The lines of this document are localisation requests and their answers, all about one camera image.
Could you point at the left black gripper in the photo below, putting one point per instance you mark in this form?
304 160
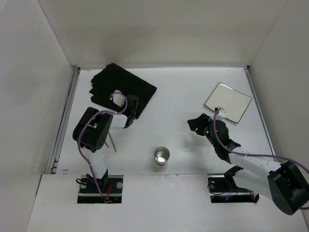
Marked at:
133 109

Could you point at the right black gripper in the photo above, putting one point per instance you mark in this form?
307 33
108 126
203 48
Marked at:
201 125

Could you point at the black cloth placemat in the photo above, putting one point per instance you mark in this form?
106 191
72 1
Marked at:
114 77

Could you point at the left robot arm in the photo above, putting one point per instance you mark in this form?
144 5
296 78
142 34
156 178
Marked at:
92 131

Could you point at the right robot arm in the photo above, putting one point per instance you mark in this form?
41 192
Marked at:
283 183

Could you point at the square white plate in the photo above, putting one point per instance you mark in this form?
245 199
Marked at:
232 101

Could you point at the silver knife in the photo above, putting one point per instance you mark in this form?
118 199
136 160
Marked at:
112 142

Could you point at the metal cup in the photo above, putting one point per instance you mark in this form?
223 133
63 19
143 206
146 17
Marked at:
161 156

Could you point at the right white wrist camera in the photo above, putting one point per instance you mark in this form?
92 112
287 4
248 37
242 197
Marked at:
219 113

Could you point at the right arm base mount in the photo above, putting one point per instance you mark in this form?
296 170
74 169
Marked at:
223 191

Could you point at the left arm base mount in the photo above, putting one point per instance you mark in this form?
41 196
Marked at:
111 193

